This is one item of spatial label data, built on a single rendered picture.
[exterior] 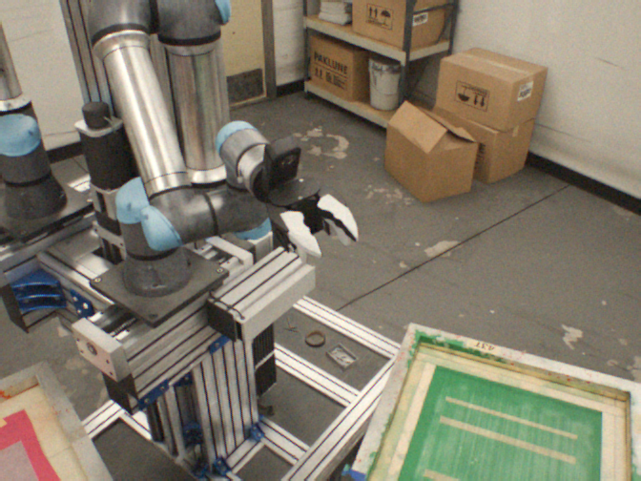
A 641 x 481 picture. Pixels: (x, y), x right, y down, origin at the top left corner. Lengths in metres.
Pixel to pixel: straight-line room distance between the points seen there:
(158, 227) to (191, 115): 0.30
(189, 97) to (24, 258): 0.74
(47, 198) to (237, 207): 0.79
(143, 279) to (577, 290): 2.66
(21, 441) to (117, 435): 0.94
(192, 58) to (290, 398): 1.62
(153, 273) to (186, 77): 0.42
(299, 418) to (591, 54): 2.92
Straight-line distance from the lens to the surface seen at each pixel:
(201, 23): 1.13
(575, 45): 4.30
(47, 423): 1.59
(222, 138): 1.00
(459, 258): 3.58
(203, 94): 1.18
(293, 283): 1.47
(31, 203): 1.69
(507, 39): 4.58
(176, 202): 0.98
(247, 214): 1.01
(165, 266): 1.32
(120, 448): 2.44
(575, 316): 3.37
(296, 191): 0.83
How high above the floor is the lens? 2.11
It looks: 36 degrees down
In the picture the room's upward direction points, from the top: straight up
